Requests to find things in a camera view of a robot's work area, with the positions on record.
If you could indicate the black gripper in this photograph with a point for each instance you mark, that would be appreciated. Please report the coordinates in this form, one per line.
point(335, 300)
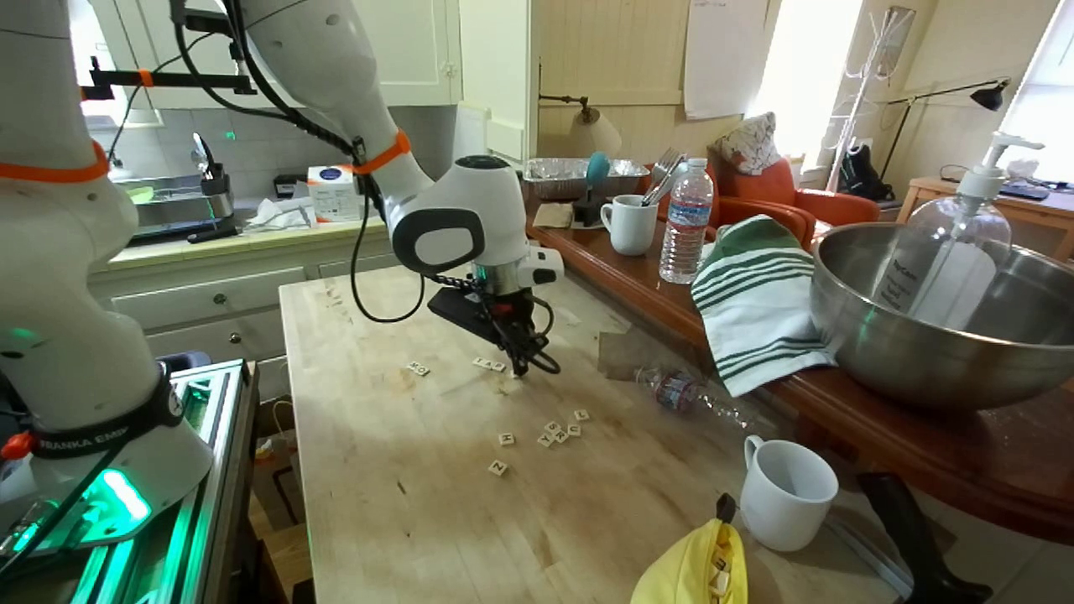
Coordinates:
point(502, 319)

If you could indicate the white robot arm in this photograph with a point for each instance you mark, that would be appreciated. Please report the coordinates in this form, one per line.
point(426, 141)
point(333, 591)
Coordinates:
point(102, 440)

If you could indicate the white letter tile A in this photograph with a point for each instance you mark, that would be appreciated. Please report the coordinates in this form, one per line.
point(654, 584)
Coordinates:
point(491, 362)

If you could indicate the white letter tile S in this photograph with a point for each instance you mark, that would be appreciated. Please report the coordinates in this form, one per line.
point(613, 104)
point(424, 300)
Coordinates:
point(556, 426)

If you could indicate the white letter tile R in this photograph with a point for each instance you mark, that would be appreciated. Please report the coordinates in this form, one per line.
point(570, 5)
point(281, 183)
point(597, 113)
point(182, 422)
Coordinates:
point(543, 440)

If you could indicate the white letter tile Y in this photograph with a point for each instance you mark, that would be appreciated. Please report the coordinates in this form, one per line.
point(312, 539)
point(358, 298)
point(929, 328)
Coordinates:
point(570, 431)

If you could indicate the crushed clear plastic bottle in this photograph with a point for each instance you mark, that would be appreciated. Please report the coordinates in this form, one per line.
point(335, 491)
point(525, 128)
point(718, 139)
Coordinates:
point(632, 357)

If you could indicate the white letter tile P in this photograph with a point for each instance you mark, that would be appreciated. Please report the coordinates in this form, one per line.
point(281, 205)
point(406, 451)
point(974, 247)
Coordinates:
point(413, 366)

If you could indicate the white letter tile L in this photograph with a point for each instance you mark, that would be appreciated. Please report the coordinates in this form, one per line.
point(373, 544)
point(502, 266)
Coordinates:
point(496, 469)

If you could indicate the white mug with spoons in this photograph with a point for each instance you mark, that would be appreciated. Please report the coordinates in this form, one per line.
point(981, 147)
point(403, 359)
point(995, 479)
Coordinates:
point(627, 223)

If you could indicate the clear plastic water bottle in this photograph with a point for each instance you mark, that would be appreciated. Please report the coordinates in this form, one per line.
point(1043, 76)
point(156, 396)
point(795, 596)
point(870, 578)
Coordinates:
point(686, 223)

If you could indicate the dark wooden side table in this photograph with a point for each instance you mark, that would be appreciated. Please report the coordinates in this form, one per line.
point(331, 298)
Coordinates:
point(1009, 465)

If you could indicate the green striped dish towel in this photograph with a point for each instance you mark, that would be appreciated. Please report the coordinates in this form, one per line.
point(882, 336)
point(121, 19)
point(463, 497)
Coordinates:
point(754, 292)

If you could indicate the orange armchair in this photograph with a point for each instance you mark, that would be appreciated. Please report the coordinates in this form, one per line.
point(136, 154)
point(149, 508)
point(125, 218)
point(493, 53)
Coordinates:
point(807, 211)

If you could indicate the yellow banana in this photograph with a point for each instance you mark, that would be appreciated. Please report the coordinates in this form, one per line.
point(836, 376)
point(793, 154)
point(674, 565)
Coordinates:
point(701, 568)

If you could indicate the white mug near banana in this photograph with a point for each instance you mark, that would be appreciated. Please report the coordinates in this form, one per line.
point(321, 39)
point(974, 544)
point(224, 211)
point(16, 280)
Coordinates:
point(785, 494)

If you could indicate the soap pump bottle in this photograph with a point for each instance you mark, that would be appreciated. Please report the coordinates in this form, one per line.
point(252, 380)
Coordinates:
point(943, 261)

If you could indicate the steel mixing bowl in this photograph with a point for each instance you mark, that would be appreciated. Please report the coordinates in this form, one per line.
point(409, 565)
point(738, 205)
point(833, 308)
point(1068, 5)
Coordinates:
point(1013, 348)

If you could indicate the black desk lamp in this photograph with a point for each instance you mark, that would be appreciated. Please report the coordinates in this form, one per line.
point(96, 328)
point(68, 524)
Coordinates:
point(985, 95)

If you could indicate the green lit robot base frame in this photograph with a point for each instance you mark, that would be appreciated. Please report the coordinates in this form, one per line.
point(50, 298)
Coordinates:
point(105, 541)

